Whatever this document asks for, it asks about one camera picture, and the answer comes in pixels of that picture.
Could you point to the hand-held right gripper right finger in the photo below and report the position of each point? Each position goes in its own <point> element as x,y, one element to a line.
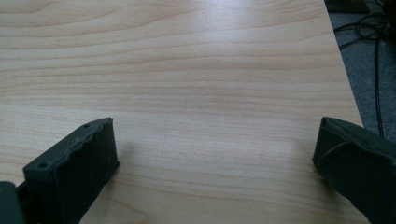
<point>358,168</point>

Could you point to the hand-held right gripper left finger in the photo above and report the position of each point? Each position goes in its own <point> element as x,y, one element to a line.
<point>73,174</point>

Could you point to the dark equipment base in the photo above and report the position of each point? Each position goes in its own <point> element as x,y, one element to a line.
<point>348,4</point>

